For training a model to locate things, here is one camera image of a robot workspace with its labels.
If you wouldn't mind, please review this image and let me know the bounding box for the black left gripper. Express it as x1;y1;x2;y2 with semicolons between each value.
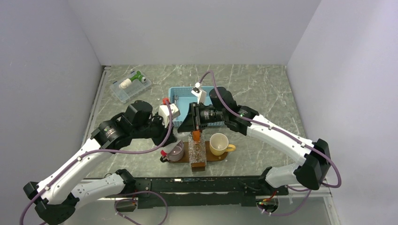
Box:
132;112;177;147

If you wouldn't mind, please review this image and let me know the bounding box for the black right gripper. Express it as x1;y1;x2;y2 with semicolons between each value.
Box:
177;102;227;133

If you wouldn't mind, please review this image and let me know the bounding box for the orange toothpaste tube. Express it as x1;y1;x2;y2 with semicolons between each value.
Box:
191;130;201;142

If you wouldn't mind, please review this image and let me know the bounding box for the clear acrylic holder wooden base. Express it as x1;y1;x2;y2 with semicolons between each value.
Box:
188;134;207;173

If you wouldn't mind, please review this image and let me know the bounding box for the yellow mug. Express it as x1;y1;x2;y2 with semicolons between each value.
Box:
209;133;236;156

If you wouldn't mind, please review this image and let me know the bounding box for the purple grey mug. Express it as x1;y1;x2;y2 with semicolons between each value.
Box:
160;141;184;163

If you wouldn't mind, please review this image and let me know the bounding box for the light blue plastic basket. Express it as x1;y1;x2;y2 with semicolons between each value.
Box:
168;86;213;127

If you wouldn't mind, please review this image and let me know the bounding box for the brown oval wooden tray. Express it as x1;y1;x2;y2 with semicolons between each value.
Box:
169;141;228;163

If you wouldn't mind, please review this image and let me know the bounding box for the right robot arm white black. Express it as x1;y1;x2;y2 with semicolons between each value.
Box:
177;87;331;195

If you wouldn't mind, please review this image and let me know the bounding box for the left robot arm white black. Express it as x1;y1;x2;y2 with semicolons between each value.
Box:
23;99;180;225

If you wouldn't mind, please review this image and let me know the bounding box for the clear plastic storage box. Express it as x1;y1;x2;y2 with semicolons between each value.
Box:
110;70;152;103

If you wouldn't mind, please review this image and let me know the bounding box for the green white toy bottle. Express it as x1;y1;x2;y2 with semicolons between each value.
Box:
119;71;146;89

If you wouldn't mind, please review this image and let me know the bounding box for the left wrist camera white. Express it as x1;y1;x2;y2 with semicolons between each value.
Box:
158;97;181;128

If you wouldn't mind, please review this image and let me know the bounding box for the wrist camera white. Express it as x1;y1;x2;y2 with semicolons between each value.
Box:
158;97;181;128
191;82;207;104

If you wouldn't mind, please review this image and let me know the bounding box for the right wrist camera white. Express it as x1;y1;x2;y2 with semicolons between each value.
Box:
191;82;207;104

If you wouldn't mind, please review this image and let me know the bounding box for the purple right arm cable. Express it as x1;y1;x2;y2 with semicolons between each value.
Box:
199;70;342;218

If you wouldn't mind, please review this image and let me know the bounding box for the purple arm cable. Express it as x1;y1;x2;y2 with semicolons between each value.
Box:
19;102;174;225
199;70;342;218

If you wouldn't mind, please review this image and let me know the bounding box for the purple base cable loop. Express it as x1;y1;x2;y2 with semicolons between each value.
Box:
114;191;168;225

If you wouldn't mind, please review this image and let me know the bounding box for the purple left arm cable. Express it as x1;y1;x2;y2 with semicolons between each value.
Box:
19;102;174;225

